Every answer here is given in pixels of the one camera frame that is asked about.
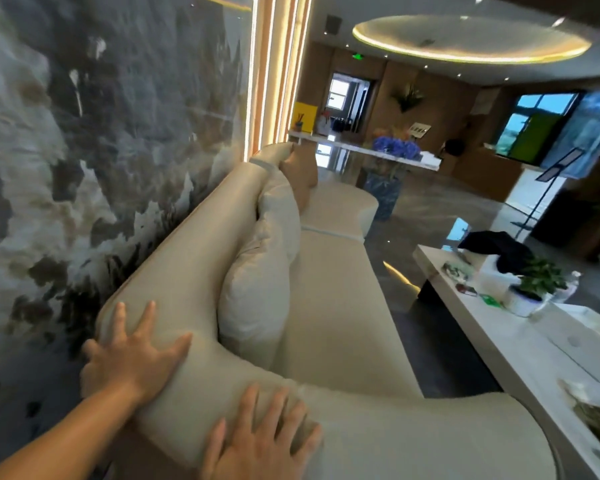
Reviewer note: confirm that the white coffee table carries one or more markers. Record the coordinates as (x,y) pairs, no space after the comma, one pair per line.
(495,344)

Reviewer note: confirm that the large cream cushion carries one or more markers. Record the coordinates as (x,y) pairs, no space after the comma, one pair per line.
(252,299)

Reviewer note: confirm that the white sign card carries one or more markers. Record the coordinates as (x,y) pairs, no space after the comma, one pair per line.
(419,130)

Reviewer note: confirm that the person's left middle finger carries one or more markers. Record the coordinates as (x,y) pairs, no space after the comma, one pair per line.
(119,322)

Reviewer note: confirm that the person's right middle finger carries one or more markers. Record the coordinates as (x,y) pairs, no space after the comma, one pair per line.
(278,410)

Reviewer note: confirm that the small dark packet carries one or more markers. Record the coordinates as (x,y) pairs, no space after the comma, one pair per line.
(466,290)

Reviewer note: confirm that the clear water bottle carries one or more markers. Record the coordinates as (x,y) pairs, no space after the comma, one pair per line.
(569,287)

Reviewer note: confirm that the black sign stand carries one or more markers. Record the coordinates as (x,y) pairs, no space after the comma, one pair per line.
(560,167)

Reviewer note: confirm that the person's left forearm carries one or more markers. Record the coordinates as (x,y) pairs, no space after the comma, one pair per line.
(55,439)

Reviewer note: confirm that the green potted plant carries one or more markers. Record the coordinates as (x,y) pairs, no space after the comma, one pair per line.
(532,287)

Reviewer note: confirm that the black ceiling speaker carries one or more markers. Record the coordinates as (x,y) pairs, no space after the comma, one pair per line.
(333,23)

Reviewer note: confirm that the person's left hand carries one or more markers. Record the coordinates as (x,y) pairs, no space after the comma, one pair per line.
(125,364)

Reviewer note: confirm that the printed magazine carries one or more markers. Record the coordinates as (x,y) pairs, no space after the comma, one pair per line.
(597,419)

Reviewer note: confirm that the long white console table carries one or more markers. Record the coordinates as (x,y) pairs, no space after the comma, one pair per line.
(340,144)

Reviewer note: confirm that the small green packet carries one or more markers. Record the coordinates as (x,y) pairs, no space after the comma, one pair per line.
(491,300)

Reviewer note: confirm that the person's left thumb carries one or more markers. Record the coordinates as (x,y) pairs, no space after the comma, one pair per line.
(176,350)

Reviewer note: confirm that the large landscape picture panel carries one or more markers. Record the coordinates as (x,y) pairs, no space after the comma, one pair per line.
(592,129)

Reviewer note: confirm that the person's right little finger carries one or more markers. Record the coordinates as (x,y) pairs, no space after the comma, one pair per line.
(310,439)

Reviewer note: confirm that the wall display screen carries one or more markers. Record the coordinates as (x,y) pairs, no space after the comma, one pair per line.
(532,127)

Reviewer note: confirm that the tan brown cushion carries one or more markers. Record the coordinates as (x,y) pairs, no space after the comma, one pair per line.
(300,169)

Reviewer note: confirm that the blue flower bunch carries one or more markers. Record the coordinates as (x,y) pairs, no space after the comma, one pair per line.
(396,147)

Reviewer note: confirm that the person's right hand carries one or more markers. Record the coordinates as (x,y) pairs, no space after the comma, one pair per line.
(257,454)

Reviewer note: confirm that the small cream cushion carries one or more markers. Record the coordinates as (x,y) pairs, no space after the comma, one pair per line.
(280,209)

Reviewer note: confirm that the wall green plant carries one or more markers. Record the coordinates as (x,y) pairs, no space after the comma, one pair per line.
(409,98)

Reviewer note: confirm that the white tissue box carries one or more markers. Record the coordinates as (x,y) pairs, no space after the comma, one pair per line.
(495,279)

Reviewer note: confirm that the cream leather sofa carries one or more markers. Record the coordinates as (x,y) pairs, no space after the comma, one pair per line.
(340,314)

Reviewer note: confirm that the white flat box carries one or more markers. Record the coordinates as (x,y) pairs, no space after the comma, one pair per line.
(577,339)

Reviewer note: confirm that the person's right thumb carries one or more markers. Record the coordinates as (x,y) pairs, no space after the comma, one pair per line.
(214,447)

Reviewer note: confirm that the vertical wall light strips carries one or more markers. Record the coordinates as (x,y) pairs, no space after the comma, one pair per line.
(275,74)

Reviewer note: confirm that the green white packet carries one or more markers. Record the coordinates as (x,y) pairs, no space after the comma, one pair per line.
(456,272)

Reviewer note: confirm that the doorway with window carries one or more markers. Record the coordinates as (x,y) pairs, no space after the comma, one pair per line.
(347,102)

